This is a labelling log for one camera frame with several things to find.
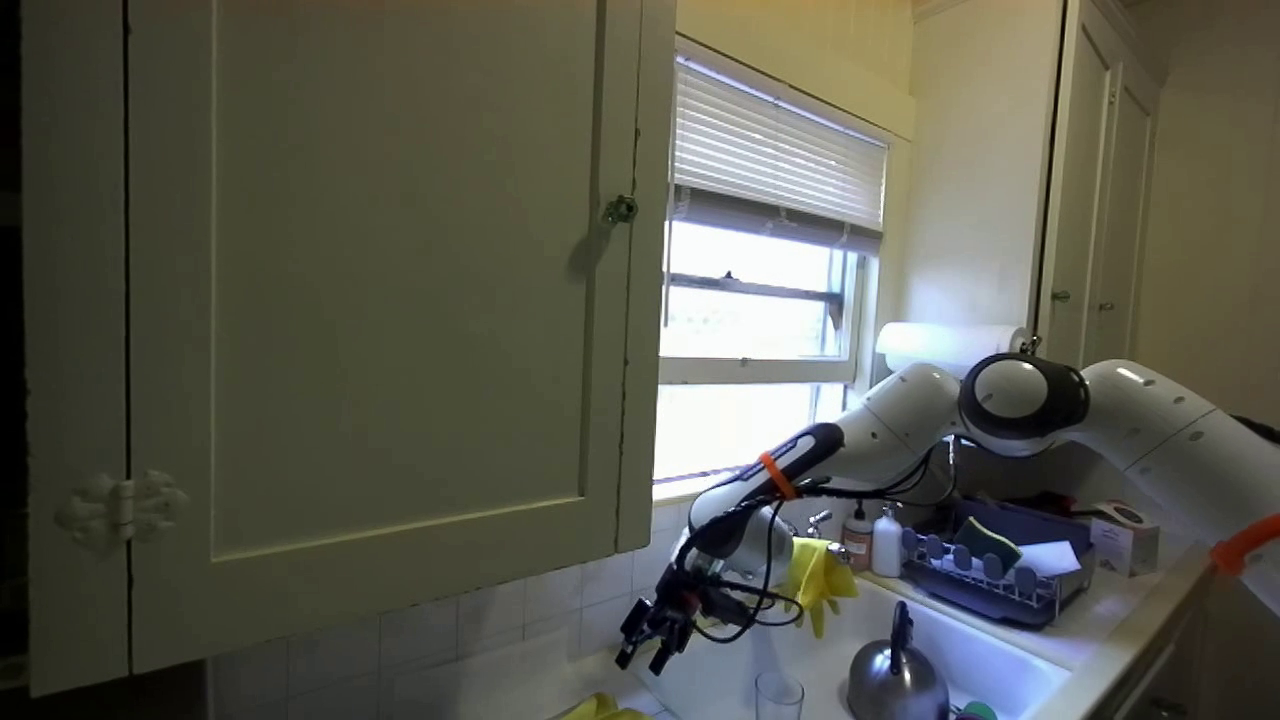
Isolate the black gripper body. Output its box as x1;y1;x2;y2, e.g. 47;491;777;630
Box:
654;563;722;623

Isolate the yellow rubber glove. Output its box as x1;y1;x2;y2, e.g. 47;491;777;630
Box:
559;691;648;720

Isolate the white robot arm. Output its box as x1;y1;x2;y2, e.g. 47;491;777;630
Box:
616;353;1280;675

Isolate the yellow glove on faucet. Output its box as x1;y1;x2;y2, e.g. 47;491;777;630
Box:
788;536;855;632

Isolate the steel kettle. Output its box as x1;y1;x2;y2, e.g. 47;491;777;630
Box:
844;606;947;720

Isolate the white soap bottle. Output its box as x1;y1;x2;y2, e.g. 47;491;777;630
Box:
874;513;905;582

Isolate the white sink basin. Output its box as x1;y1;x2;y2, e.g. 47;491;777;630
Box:
626;572;1078;720

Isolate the blue dish rack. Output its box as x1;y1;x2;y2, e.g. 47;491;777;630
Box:
905;501;1091;630

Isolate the paper towel roll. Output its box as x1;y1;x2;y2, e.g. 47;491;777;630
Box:
878;324;975;372

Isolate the white upper cabinet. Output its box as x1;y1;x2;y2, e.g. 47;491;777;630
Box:
11;0;675;696

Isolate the white window blind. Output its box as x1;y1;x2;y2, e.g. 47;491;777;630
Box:
673;57;888;231

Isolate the white box on counter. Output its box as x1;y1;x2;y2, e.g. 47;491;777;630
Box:
1088;504;1161;578

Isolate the white right wall cabinet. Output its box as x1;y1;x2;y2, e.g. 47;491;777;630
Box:
1037;0;1161;364

